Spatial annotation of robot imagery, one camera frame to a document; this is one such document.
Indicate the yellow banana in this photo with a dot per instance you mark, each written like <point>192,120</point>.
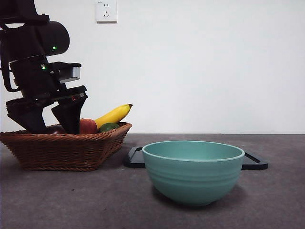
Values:
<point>114,114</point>

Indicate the brown wicker basket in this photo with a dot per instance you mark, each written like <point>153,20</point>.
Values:
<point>62,152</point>

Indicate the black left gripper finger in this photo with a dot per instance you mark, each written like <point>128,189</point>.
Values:
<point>70,117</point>
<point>31,119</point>

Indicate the red yellow apple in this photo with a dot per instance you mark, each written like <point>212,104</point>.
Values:
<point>87,127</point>

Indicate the black rectangular tray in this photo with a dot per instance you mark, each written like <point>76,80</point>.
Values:
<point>135,159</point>

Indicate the dark purple plum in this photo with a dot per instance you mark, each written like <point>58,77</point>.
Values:
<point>55,130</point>

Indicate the teal ribbed bowl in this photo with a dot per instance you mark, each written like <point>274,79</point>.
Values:
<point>193,179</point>

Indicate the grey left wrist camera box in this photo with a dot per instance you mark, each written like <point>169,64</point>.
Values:
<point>71,74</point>

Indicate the white wall socket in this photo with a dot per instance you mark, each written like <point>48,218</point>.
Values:
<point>106,12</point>

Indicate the green avocado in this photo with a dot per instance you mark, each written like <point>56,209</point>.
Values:
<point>108,127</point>

